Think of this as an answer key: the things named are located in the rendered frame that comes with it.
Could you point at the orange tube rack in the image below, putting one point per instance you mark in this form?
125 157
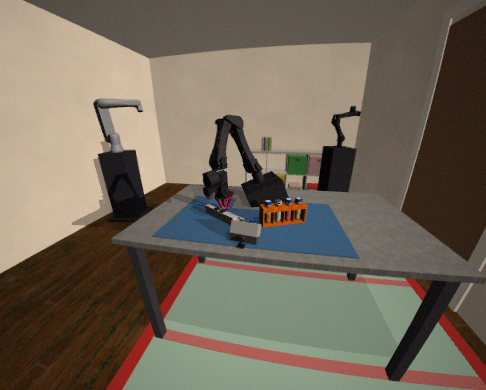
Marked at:
272 209

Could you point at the blue flat mat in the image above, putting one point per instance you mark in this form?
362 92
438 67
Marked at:
321 234

